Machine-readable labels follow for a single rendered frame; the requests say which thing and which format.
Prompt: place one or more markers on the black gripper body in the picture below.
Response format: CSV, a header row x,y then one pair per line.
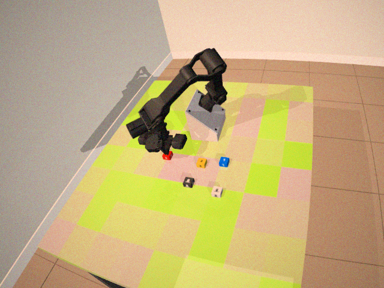
x,y
178,141

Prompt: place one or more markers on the red block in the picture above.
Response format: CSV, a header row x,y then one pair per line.
x,y
168,157

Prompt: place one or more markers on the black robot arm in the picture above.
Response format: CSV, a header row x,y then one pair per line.
x,y
154,111

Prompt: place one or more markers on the orange block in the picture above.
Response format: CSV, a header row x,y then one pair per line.
x,y
201,163

